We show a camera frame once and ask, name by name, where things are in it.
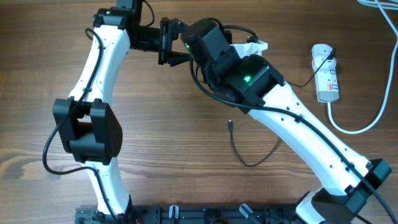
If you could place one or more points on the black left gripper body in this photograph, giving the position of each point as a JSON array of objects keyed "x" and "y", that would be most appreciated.
[{"x": 165, "y": 41}]

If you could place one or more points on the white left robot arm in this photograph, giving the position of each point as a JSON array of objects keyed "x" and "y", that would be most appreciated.
[{"x": 85, "y": 122}]

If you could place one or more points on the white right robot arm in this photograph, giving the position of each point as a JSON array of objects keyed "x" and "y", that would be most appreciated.
[{"x": 250, "y": 83}]

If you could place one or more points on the white power strip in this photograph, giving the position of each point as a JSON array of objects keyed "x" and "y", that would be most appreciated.
[{"x": 326, "y": 83}]

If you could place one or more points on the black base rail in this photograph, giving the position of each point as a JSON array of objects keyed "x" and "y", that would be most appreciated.
[{"x": 174, "y": 214}]

